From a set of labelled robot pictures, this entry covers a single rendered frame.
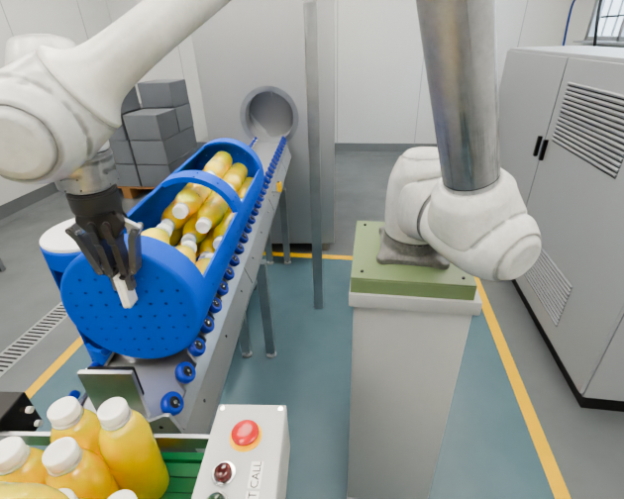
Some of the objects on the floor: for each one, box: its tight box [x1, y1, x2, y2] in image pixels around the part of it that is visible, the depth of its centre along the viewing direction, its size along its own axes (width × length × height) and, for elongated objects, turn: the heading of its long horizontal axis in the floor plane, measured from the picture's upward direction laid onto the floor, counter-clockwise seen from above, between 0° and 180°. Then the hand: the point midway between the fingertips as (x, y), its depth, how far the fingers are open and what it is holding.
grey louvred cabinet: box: [498, 46, 624, 414], centre depth 226 cm, size 54×215×145 cm, turn 174°
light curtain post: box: [303, 0, 323, 309], centre depth 204 cm, size 6×6×170 cm
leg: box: [279, 188, 291, 265], centre depth 279 cm, size 6×6×63 cm
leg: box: [239, 314, 253, 358], centre depth 194 cm, size 6×6×63 cm
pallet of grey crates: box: [109, 79, 198, 199], centre depth 433 cm, size 120×80×119 cm
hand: (126, 288), depth 69 cm, fingers closed, pressing on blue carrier
